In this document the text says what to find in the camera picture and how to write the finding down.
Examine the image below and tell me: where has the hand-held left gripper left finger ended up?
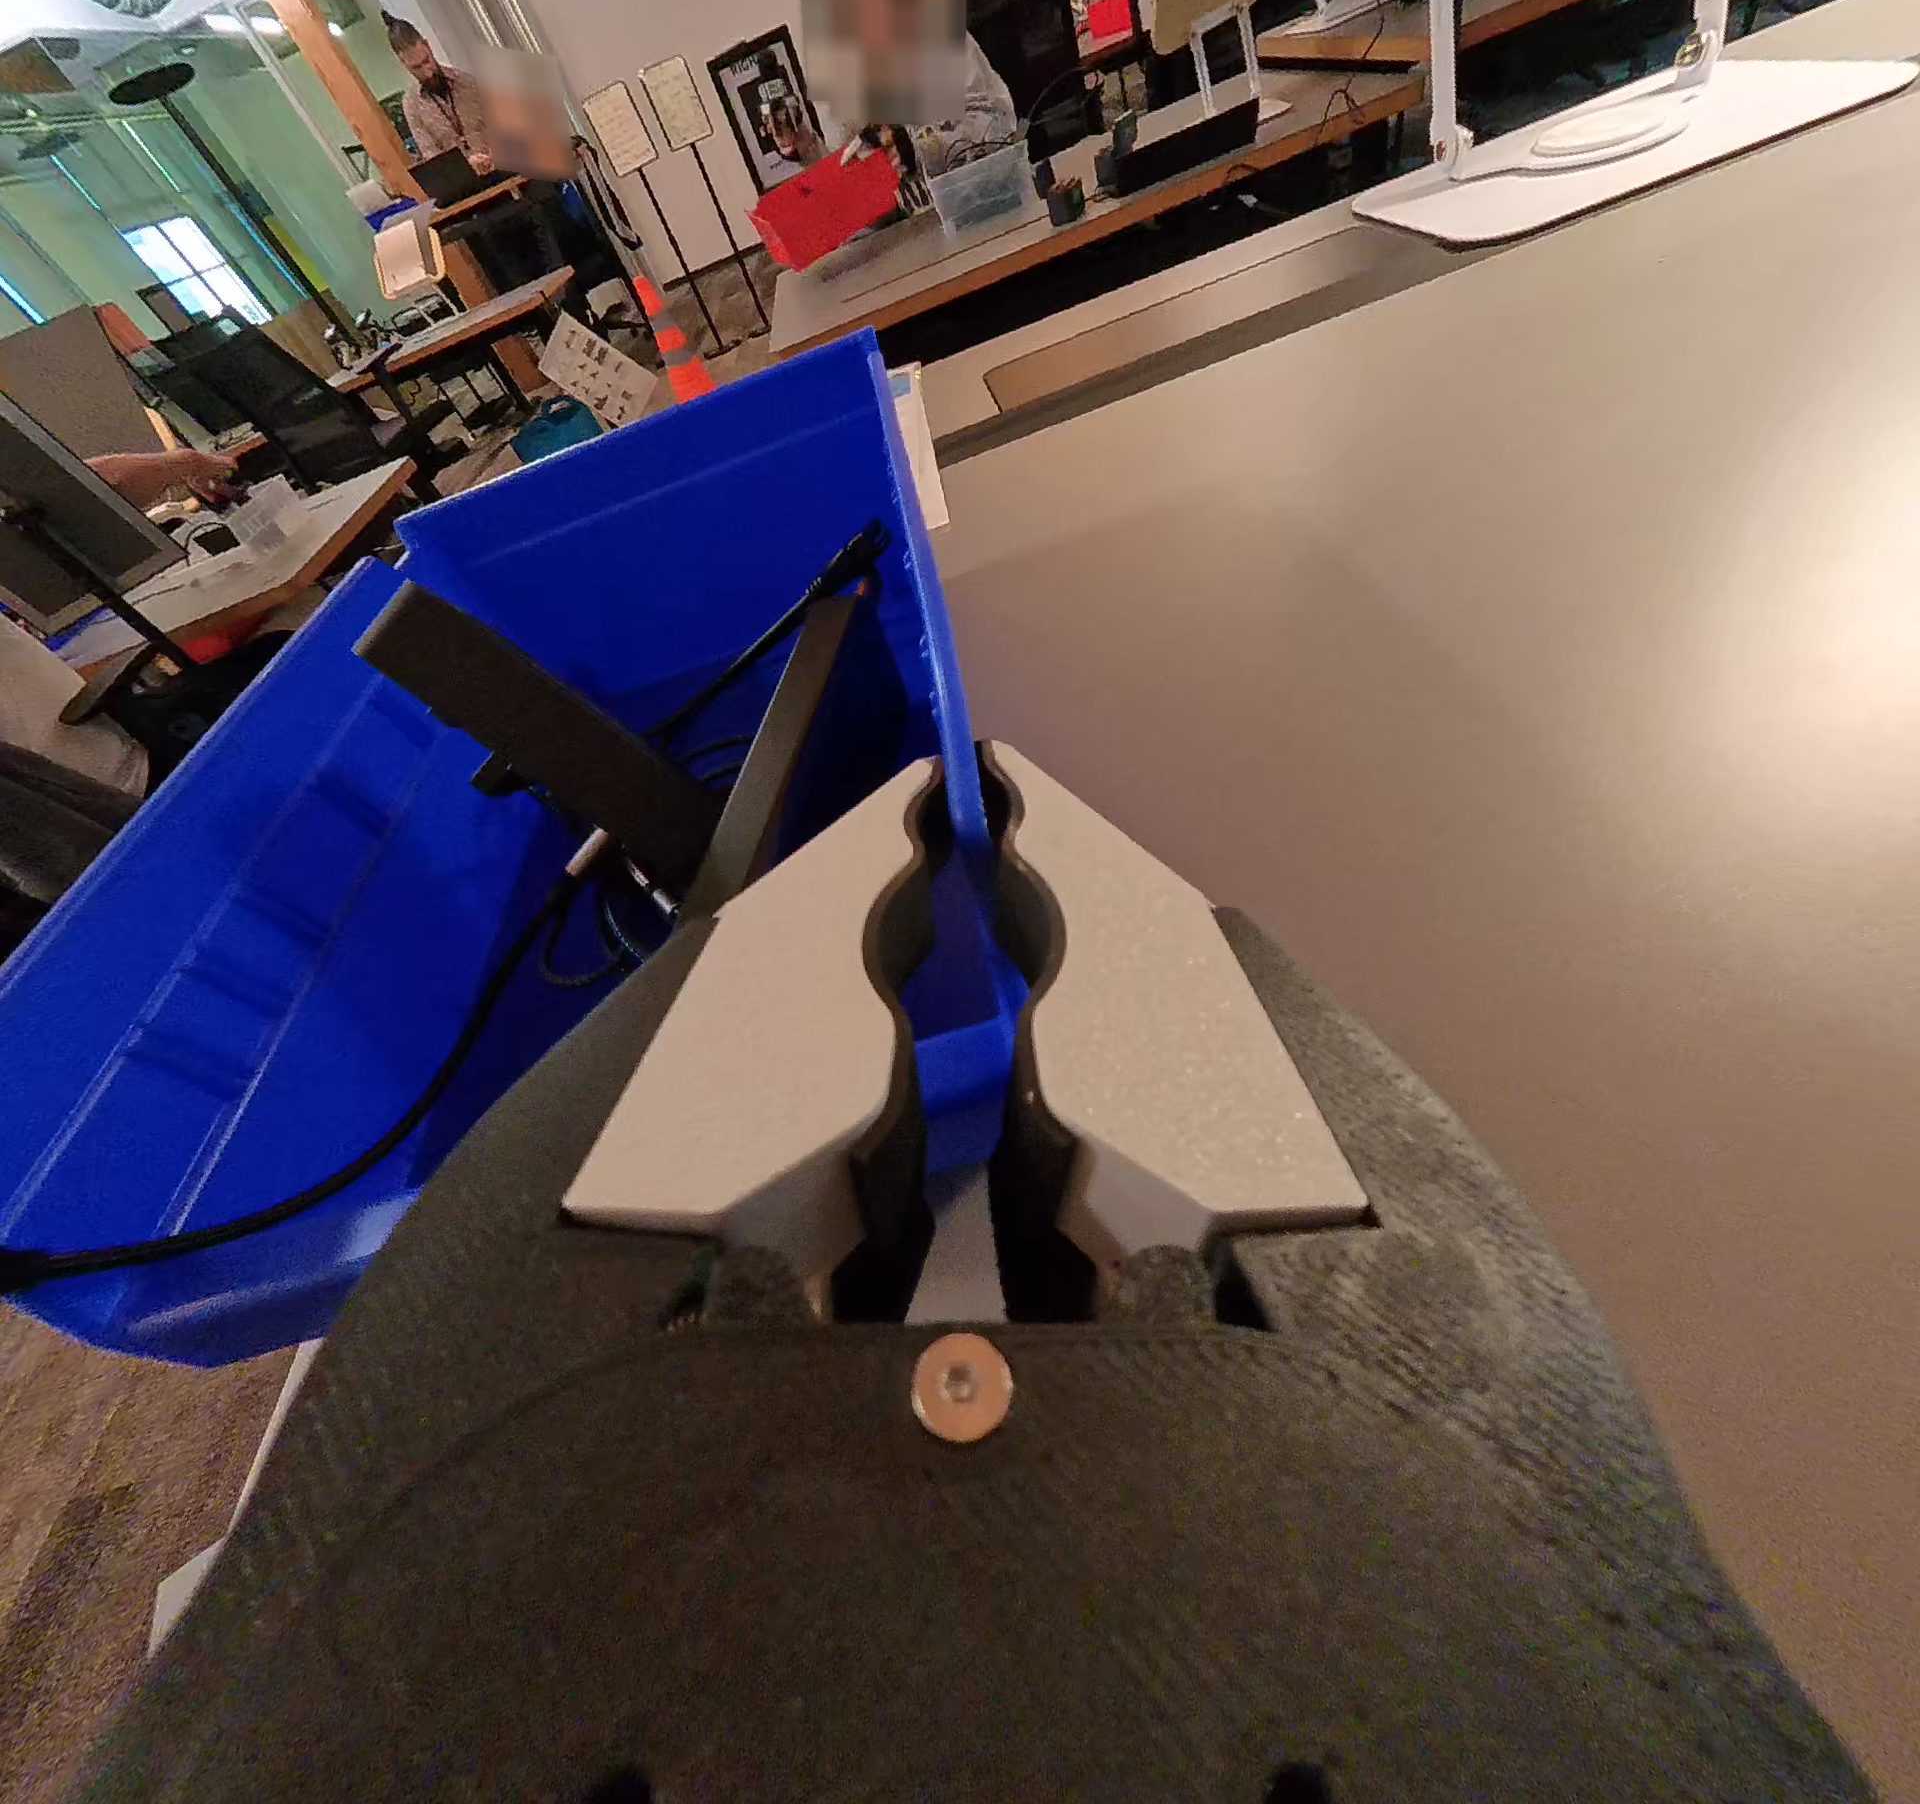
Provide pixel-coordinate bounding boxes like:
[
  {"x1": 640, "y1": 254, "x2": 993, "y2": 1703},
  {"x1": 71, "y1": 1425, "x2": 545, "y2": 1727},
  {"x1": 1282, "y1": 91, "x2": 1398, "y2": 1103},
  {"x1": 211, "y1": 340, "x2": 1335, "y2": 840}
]
[{"x1": 563, "y1": 758, "x2": 944, "y2": 1316}]

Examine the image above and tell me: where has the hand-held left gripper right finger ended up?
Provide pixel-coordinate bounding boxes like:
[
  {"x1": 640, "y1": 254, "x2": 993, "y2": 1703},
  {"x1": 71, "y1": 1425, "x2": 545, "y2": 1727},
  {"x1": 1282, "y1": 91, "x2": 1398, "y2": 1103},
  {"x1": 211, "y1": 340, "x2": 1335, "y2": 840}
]
[{"x1": 983, "y1": 743, "x2": 1375, "y2": 1322}]

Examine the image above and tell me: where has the black USB hub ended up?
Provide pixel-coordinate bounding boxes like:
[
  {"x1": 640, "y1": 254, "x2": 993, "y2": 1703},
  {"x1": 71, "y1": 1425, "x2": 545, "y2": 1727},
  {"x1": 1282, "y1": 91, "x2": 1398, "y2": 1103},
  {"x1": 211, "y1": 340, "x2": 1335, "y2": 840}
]
[{"x1": 353, "y1": 580, "x2": 733, "y2": 925}]

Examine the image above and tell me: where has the large blue plastic bin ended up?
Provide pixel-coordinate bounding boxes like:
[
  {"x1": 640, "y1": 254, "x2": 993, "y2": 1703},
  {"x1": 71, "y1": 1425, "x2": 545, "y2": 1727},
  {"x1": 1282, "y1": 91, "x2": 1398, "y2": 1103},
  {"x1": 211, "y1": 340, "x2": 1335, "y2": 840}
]
[{"x1": 0, "y1": 325, "x2": 1036, "y2": 1371}]

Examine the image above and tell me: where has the slim dark USB hub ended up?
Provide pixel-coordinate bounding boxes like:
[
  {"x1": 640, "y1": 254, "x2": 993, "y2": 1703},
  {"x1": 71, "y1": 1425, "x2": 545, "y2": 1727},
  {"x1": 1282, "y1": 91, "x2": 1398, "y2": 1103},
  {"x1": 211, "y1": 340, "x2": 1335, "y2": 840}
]
[{"x1": 684, "y1": 585, "x2": 861, "y2": 925}]

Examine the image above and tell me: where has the wooden desk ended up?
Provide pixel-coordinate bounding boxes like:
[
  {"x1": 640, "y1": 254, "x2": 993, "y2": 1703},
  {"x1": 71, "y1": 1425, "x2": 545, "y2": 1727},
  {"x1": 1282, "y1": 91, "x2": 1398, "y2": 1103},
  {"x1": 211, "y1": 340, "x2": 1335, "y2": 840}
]
[{"x1": 60, "y1": 460, "x2": 421, "y2": 679}]

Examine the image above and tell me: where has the orange traffic cone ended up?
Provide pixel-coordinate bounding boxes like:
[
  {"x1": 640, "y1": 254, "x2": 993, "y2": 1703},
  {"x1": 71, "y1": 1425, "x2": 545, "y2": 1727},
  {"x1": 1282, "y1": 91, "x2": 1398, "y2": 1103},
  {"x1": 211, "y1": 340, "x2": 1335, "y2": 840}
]
[{"x1": 629, "y1": 273, "x2": 719, "y2": 403}]

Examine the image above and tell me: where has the printed picture sheet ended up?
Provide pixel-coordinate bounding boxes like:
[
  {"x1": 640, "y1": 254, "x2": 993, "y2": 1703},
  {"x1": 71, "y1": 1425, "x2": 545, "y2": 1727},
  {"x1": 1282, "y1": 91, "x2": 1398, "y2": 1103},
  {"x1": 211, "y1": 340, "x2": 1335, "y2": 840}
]
[{"x1": 537, "y1": 314, "x2": 662, "y2": 428}]

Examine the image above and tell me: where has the black office chair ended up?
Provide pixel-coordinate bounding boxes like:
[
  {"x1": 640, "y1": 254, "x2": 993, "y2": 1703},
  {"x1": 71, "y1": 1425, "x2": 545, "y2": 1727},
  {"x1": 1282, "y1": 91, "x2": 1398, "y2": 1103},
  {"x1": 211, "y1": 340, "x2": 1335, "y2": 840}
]
[{"x1": 158, "y1": 312, "x2": 451, "y2": 492}]

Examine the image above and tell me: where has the long wooden workbench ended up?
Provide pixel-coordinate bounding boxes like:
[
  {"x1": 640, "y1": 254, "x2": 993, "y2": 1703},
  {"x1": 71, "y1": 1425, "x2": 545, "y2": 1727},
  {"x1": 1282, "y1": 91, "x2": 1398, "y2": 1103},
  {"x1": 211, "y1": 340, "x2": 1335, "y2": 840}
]
[{"x1": 769, "y1": 64, "x2": 1428, "y2": 365}]

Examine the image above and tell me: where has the red plastic bin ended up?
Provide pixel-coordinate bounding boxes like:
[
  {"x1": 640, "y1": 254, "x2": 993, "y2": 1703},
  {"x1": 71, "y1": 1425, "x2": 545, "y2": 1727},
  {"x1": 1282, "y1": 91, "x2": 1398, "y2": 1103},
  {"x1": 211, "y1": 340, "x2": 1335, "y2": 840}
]
[{"x1": 748, "y1": 147, "x2": 904, "y2": 273}]

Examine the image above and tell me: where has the grey computer monitor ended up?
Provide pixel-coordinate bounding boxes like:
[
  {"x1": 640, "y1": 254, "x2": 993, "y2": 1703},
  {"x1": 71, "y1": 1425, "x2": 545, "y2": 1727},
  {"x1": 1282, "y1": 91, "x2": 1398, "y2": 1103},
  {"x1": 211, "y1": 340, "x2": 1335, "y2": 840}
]
[{"x1": 0, "y1": 396, "x2": 203, "y2": 728}]

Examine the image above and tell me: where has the clear plastic box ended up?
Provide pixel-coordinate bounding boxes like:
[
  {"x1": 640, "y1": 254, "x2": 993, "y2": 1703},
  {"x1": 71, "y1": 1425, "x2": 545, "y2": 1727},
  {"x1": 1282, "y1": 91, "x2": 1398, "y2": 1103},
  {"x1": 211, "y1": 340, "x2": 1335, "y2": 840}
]
[{"x1": 928, "y1": 143, "x2": 1036, "y2": 238}]

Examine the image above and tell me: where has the white sign on stand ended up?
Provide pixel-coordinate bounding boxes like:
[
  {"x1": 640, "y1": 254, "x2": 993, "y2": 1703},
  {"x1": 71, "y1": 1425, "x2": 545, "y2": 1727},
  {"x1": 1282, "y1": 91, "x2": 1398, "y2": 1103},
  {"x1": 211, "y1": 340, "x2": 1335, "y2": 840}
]
[
  {"x1": 636, "y1": 54, "x2": 774, "y2": 323},
  {"x1": 584, "y1": 81, "x2": 707, "y2": 335}
]

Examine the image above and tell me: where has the instruction board on white stand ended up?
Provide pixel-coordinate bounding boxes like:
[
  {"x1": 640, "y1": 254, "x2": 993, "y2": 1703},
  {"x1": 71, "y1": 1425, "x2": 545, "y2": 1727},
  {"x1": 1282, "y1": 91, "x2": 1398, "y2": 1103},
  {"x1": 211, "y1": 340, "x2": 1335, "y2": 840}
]
[{"x1": 1352, "y1": 0, "x2": 1920, "y2": 254}]

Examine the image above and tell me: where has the black floor lamp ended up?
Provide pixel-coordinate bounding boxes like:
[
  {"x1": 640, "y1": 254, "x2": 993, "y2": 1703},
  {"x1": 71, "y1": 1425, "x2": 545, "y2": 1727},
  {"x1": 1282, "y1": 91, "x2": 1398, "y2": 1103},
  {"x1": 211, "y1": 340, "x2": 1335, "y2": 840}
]
[{"x1": 107, "y1": 63, "x2": 353, "y2": 350}]

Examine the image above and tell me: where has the long black braided cable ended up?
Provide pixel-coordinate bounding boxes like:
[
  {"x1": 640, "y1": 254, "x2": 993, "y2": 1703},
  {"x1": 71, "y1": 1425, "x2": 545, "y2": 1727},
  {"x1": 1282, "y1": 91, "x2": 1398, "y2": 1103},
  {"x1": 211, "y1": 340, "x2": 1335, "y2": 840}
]
[{"x1": 0, "y1": 829, "x2": 622, "y2": 1296}]

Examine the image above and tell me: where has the black barrel-plug cable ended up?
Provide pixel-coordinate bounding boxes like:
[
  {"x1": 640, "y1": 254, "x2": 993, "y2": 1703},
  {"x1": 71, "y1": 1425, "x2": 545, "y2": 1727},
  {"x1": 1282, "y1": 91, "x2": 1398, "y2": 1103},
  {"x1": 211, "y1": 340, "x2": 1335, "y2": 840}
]
[{"x1": 652, "y1": 519, "x2": 894, "y2": 747}]

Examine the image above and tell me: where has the black framed wall poster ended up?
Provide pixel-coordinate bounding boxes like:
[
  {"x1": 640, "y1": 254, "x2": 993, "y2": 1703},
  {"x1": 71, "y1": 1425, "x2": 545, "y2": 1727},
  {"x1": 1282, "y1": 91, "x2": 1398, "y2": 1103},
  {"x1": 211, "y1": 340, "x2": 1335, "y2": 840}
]
[{"x1": 707, "y1": 27, "x2": 828, "y2": 195}]

